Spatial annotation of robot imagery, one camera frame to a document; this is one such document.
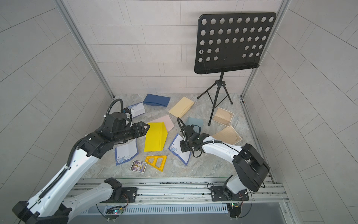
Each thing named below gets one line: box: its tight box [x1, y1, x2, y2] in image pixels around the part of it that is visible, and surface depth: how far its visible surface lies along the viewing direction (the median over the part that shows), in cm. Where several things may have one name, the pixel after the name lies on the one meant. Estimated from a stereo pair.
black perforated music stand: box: [194, 12, 277, 126], surface depth 68 cm
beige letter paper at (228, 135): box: [212, 124, 243, 146], surface depth 95 cm
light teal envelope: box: [184, 116, 204, 133], surface depth 104 cm
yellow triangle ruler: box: [145, 155, 168, 172], surface depth 84 cm
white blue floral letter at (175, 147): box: [168, 133, 192, 166], surface depth 86 cm
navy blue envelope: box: [142, 93, 171, 107], surface depth 118 cm
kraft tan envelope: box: [168, 96, 195, 119], surface depth 111 cm
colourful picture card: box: [130, 160, 148, 174], surface depth 80 cm
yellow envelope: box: [144, 122, 168, 152], surface depth 91 cm
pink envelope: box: [147, 114, 175, 133], surface depth 103 cm
